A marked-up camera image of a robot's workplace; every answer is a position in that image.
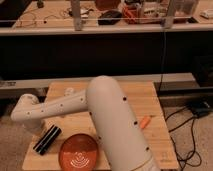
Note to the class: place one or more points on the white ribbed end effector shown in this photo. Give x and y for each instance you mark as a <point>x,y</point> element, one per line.
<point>35,127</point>

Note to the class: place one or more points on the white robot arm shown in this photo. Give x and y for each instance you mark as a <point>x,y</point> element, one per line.
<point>121,137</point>

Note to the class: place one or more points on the orange round plate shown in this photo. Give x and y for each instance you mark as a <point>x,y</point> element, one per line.
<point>79,152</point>

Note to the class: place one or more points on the orange toy carrot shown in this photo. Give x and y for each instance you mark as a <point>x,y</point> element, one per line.
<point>145,121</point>

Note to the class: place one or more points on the black object on bench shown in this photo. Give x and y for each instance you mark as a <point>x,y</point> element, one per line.
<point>110,17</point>

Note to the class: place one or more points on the brown round object on bench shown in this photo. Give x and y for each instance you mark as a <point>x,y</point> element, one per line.
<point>106,4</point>

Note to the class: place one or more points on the orange tool on bench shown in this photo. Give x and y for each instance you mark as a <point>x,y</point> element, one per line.
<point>130,14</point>

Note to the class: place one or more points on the black power adapter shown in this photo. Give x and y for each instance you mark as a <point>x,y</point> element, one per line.
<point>200,108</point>

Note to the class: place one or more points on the grey metal post left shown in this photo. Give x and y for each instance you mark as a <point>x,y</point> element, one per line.
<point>75,7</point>

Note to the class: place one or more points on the grey metal post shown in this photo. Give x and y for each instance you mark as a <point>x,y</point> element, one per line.
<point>75,7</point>
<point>169,18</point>

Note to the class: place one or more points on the grey metal post right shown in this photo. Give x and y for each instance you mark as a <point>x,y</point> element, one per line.
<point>169,18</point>

